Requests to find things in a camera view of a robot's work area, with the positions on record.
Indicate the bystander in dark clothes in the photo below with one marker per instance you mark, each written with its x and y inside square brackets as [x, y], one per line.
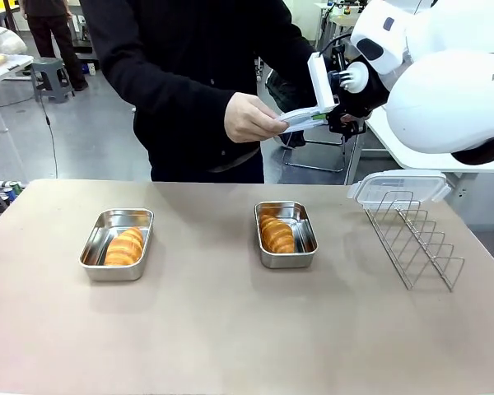
[51, 37]

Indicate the rectangular steel container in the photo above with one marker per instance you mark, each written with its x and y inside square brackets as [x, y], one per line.
[96, 240]
[304, 234]

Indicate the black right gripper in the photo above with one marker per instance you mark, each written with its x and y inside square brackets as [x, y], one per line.
[372, 96]

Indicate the white work table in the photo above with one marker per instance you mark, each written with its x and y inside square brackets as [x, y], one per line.
[378, 140]

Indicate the clear lid with white clips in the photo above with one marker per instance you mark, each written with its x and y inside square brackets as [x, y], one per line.
[399, 185]
[302, 117]

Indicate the golden croissant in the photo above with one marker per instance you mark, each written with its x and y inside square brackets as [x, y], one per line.
[276, 236]
[125, 249]

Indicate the white side table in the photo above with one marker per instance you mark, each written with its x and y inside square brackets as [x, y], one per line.
[4, 76]

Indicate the person in black clothes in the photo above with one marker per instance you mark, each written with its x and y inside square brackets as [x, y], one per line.
[181, 61]

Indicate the person's right forearm black sleeve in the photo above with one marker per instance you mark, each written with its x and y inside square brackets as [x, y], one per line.
[169, 78]

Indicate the person's right hand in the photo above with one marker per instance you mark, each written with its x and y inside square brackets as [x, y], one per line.
[249, 119]

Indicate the drink cans in tray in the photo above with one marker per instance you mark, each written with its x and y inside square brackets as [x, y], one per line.
[2, 195]

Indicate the grey plastic stool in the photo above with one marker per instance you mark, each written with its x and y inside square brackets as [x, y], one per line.
[51, 78]

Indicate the black metal frame chair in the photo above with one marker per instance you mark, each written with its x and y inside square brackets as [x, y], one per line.
[308, 148]

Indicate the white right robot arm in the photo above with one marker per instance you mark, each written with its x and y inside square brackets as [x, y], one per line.
[444, 74]

